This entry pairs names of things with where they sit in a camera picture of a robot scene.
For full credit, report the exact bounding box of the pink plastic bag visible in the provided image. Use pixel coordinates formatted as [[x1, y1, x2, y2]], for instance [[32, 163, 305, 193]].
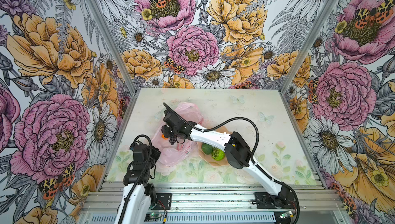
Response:
[[152, 102, 203, 176]]

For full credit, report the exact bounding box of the smooth green lime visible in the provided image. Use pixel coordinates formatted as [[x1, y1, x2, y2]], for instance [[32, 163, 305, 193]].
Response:
[[201, 143, 214, 155]]

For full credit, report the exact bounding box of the pink scalloped bowl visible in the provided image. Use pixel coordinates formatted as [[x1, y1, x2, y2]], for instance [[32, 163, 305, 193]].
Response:
[[197, 142, 229, 167]]

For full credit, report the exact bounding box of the bright green bumpy fruit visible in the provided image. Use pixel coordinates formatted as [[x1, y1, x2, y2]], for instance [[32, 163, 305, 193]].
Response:
[[211, 147, 225, 161]]

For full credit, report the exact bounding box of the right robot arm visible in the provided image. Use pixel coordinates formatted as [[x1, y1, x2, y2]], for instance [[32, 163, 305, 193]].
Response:
[[161, 103, 300, 210]]

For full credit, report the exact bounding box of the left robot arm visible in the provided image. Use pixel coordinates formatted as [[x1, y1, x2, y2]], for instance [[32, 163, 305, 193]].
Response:
[[115, 143, 160, 224]]

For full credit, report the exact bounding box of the dark grape bunch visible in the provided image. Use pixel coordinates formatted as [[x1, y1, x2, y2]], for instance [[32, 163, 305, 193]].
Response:
[[169, 136, 184, 145]]

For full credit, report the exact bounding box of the green circuit board left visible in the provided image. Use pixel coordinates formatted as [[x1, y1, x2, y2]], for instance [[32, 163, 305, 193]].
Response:
[[144, 213, 167, 224]]

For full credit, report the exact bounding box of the green circuit board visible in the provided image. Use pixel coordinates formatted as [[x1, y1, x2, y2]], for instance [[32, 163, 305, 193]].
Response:
[[144, 213, 167, 224], [274, 210, 294, 220]]

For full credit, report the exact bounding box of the green circuit board right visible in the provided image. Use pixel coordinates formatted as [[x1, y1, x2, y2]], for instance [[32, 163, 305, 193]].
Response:
[[274, 210, 294, 220]]

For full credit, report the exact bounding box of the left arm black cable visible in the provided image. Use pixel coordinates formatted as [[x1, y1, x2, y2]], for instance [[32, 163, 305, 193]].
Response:
[[117, 134, 154, 224]]

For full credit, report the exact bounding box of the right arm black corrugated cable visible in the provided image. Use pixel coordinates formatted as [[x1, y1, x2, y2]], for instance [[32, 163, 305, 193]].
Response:
[[192, 116, 300, 224]]

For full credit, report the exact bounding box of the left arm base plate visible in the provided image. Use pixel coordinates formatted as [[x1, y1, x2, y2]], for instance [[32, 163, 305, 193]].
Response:
[[150, 193, 172, 211]]

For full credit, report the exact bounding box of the aluminium front rail frame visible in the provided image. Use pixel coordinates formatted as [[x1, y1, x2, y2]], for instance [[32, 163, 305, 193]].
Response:
[[77, 183, 352, 224]]

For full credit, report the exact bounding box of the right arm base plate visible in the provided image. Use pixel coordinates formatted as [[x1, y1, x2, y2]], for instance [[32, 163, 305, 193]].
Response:
[[252, 191, 298, 210]]

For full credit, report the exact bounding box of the left aluminium corner post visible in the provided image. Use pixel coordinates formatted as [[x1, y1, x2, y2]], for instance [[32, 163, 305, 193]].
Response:
[[85, 0, 138, 97]]

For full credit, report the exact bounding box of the aluminium corner post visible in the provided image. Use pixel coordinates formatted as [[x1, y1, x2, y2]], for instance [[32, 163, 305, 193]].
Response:
[[85, 0, 138, 97], [279, 0, 339, 95]]

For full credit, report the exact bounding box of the right aluminium corner post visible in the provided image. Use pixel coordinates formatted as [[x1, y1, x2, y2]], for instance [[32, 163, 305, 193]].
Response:
[[279, 0, 339, 95]]

